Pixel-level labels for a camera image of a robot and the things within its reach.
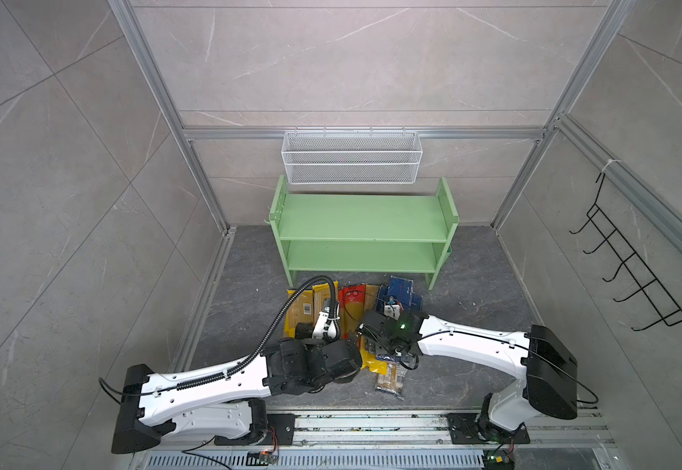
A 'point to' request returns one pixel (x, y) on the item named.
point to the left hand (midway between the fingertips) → (339, 329)
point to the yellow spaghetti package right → (369, 361)
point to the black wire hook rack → (670, 312)
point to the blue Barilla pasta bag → (402, 290)
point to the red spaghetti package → (352, 308)
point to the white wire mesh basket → (352, 157)
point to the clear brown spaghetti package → (393, 382)
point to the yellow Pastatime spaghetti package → (323, 292)
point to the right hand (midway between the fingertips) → (389, 341)
